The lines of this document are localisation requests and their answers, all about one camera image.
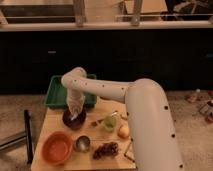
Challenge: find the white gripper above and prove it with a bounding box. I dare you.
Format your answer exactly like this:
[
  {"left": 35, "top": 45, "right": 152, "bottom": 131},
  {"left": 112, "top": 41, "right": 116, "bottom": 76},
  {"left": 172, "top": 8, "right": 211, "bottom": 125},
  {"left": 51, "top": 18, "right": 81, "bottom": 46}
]
[{"left": 67, "top": 95, "right": 85, "bottom": 116}]

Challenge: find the grey towel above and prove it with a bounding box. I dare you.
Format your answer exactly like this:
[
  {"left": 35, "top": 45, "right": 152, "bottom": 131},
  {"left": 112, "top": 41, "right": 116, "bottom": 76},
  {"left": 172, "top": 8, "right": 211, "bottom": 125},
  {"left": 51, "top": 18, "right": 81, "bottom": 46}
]
[{"left": 69, "top": 113, "right": 79, "bottom": 121}]

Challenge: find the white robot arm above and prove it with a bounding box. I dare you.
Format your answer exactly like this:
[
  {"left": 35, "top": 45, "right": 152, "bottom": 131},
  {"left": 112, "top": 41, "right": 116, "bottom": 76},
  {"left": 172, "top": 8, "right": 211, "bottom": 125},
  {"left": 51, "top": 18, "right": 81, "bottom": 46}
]
[{"left": 61, "top": 67, "right": 184, "bottom": 171}]

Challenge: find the orange bowl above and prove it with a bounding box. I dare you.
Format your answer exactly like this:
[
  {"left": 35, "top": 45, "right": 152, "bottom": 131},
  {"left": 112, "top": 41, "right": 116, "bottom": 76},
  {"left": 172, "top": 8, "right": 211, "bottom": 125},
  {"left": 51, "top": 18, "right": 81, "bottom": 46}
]
[{"left": 41, "top": 131, "right": 73, "bottom": 166}]

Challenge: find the green plastic tray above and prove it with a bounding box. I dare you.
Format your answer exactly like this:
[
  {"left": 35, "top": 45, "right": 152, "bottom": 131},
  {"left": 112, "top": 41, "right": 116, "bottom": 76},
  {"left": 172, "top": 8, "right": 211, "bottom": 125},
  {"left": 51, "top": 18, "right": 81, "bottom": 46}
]
[{"left": 44, "top": 75, "right": 97, "bottom": 109}]

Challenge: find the green plastic cup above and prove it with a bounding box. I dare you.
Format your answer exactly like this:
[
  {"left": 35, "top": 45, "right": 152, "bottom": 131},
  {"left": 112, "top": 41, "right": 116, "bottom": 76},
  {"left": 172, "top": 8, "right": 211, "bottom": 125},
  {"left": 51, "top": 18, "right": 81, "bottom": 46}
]
[{"left": 102, "top": 116, "right": 117, "bottom": 132}]

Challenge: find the small metal cup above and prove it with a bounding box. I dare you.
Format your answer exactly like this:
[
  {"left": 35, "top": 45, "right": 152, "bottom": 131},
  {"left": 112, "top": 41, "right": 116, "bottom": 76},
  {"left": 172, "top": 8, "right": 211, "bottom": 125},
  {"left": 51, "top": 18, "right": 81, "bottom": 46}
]
[{"left": 75, "top": 135, "right": 90, "bottom": 152}]

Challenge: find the apple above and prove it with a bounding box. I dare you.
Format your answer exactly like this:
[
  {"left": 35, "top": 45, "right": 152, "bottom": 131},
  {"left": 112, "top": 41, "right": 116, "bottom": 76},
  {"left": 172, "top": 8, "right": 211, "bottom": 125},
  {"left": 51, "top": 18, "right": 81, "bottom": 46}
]
[{"left": 117, "top": 125, "right": 130, "bottom": 139}]

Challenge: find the bunch of dark grapes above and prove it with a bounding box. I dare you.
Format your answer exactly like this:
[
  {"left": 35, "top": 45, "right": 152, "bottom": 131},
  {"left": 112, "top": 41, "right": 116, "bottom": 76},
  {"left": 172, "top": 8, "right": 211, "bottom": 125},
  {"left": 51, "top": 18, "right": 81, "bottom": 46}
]
[{"left": 93, "top": 142, "right": 119, "bottom": 160}]

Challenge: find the black metal stand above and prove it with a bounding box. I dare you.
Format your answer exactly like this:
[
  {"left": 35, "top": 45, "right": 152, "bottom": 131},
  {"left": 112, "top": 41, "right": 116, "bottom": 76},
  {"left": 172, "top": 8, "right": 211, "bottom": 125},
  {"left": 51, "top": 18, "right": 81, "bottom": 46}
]
[{"left": 0, "top": 110, "right": 33, "bottom": 164}]

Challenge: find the knife with green handle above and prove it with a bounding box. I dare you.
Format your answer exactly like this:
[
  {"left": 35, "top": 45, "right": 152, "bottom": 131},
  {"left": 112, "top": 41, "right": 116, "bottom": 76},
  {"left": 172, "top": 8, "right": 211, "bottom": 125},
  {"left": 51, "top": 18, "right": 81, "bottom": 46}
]
[{"left": 90, "top": 110, "right": 120, "bottom": 128}]

